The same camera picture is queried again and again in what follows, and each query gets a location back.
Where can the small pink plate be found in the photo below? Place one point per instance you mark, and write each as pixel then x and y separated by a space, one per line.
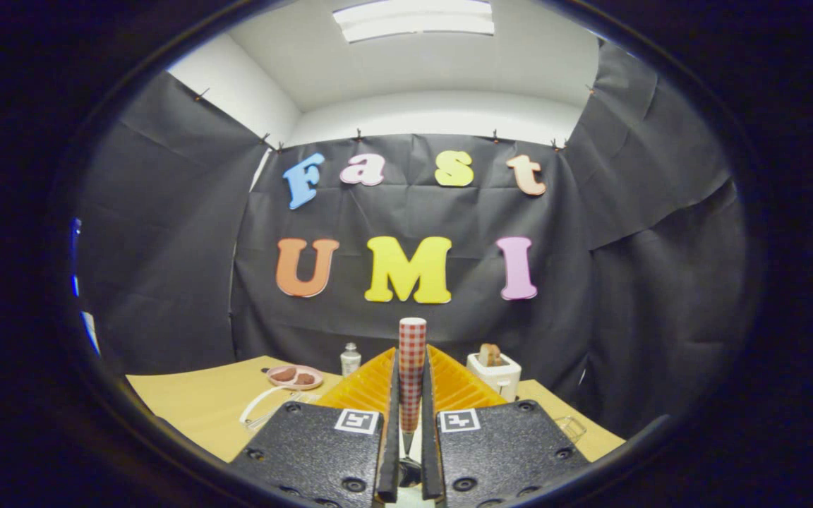
pixel 311 386

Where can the white toaster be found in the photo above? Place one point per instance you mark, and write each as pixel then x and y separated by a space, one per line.
pixel 502 381

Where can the brown meat piece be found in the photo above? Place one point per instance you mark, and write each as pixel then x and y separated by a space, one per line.
pixel 284 374
pixel 305 379

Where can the black backdrop cloth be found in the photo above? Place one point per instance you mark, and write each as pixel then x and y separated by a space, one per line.
pixel 406 212

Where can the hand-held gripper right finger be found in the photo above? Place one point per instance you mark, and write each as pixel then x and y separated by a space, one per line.
pixel 431 437

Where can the toasted bread slice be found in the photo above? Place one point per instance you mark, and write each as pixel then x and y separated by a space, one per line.
pixel 490 355

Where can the ceiling light panel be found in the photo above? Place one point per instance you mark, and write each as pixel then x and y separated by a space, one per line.
pixel 413 17

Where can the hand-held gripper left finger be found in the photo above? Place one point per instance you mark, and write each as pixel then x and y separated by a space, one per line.
pixel 389 437

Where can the clear bottle with green label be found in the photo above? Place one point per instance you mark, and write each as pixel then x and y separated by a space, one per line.
pixel 350 361

